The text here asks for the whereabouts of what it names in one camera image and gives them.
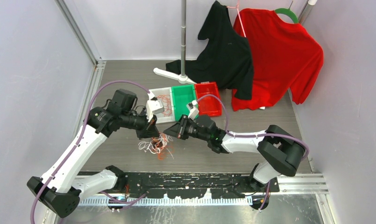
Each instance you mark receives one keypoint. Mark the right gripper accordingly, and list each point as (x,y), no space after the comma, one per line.
(173,130)

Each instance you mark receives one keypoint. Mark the red t-shirt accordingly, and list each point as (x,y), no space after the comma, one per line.
(285,58)

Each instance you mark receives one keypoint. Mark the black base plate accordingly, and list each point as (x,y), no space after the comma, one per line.
(186,185)

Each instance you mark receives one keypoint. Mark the white plastic bin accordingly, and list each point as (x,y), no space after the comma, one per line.
(165,96)

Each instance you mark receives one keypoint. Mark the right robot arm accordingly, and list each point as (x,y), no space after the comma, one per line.
(282,152)

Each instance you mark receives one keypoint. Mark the green hanger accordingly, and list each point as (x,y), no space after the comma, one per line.
(288,12)

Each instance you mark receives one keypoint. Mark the garment rack pole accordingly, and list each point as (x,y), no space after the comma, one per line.
(183,38)

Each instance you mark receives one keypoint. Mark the green plastic bin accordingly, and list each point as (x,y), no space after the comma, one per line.
(182,95)

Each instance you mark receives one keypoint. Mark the white rack base foot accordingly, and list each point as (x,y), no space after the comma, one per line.
(182,79)

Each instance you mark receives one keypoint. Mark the black t-shirt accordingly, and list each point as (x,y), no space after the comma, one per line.
(226,59)

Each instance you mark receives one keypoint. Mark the red plastic bin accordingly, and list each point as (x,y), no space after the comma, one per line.
(208,105)

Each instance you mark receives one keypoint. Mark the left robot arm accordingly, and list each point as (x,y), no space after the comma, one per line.
(58,188)

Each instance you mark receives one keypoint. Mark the aluminium frame rail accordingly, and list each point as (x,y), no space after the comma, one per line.
(76,30)

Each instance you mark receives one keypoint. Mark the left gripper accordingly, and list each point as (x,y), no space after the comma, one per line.
(149,129)

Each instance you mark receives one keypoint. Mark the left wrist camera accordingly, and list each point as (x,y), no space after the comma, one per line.
(153,107)

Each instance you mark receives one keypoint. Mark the pink hanger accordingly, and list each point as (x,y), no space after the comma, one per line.
(236,7)

